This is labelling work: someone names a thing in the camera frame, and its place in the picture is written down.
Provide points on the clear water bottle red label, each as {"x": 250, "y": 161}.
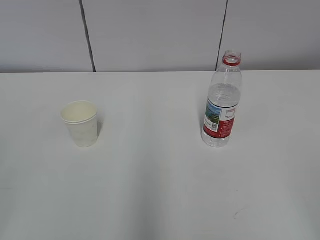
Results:
{"x": 224, "y": 95}

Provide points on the white paper cup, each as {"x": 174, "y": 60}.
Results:
{"x": 80, "y": 118}

